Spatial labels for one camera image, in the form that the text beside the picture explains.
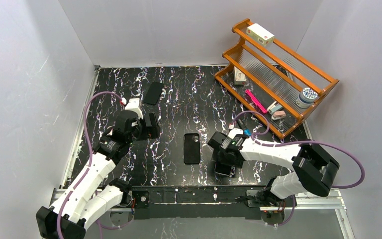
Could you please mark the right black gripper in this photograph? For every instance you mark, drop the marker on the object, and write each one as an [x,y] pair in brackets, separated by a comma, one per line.
[223,158]

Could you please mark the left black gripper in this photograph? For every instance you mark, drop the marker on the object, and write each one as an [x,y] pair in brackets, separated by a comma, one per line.
[152,125]

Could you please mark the black smartphone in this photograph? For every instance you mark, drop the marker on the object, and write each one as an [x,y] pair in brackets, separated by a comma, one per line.
[224,170]

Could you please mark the black phone case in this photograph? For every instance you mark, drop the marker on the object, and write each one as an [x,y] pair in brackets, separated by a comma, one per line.
[153,93]
[191,149]

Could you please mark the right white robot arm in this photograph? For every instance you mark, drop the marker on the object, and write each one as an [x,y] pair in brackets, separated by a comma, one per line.
[312,169]

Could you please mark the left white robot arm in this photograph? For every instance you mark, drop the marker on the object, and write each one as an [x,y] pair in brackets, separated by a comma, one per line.
[72,213]

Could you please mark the flat black phone case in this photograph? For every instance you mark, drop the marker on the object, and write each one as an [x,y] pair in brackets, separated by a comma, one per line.
[153,93]

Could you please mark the blue capped black marker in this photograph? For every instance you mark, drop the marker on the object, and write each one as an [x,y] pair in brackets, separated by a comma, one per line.
[243,127]

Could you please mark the pink comb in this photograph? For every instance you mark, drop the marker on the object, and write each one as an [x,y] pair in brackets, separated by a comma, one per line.
[250,97]

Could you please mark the small white red box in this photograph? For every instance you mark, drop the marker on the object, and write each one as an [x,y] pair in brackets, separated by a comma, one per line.
[239,77]

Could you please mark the orange wooden shelf rack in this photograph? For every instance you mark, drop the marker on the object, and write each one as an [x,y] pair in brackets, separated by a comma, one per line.
[274,73]

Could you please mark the white box on shelf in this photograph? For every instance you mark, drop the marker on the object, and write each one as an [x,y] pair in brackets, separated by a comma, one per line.
[260,34]

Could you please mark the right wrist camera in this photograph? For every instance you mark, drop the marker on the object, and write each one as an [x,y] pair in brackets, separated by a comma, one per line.
[233,132]

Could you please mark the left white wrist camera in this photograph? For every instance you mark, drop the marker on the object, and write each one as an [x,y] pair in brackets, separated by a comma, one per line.
[135,104]

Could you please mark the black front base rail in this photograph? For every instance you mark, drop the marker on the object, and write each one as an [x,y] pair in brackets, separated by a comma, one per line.
[193,202]

